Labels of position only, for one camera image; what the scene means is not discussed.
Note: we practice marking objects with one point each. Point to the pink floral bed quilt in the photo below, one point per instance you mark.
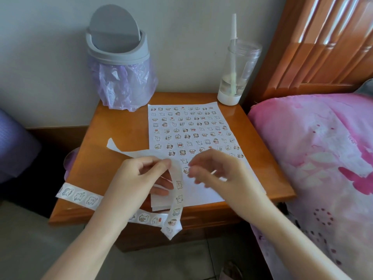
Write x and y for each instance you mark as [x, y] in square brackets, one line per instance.
[320, 160]

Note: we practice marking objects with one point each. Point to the person's left forearm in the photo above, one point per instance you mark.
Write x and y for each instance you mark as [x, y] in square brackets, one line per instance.
[87, 244]

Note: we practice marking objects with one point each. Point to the white cartoon sticker strip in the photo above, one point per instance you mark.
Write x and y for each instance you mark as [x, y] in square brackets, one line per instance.
[177, 198]

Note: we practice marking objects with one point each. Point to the clear bottle with white base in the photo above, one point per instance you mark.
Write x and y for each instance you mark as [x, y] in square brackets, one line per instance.
[236, 72]

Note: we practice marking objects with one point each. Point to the purple cushion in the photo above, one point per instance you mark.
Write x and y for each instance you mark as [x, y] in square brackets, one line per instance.
[14, 145]

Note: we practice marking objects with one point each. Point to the person's right hand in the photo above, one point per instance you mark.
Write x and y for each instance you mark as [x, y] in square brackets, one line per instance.
[233, 183]

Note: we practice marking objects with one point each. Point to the wooden nightstand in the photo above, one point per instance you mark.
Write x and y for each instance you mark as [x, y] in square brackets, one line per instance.
[116, 128]

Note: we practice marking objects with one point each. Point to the small translucent purple object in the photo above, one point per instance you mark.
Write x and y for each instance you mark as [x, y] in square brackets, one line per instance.
[70, 163]

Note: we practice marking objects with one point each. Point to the grey swing-lid trash bin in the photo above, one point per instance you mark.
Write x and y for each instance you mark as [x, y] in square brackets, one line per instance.
[113, 34]

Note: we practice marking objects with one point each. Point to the wooden headboard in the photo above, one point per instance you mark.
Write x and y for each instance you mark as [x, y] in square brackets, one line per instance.
[317, 43]

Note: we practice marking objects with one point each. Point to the plain white paper sheet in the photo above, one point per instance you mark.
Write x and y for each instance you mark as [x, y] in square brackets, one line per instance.
[160, 204]

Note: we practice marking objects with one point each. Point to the person's right fingers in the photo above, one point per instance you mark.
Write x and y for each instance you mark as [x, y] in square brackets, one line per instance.
[204, 169]

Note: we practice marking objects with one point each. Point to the grey cloth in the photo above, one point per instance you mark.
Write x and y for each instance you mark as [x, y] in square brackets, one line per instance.
[365, 88]

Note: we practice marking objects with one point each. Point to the person's left thumb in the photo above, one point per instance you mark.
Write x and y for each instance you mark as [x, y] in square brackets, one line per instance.
[158, 171]

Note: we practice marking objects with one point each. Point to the purple plastic bin bag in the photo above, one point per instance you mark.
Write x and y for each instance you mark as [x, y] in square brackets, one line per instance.
[125, 84]

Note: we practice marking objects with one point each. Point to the person's shoe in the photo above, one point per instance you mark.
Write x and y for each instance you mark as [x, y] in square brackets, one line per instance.
[230, 272]

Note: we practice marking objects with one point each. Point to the person's left hand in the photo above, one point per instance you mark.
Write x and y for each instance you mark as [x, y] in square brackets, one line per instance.
[128, 186]

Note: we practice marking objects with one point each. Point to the white sheet with cartoon stickers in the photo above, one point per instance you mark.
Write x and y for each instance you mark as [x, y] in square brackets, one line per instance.
[189, 125]

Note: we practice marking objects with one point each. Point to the person's right forearm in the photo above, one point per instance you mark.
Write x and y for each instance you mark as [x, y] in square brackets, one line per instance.
[285, 244]

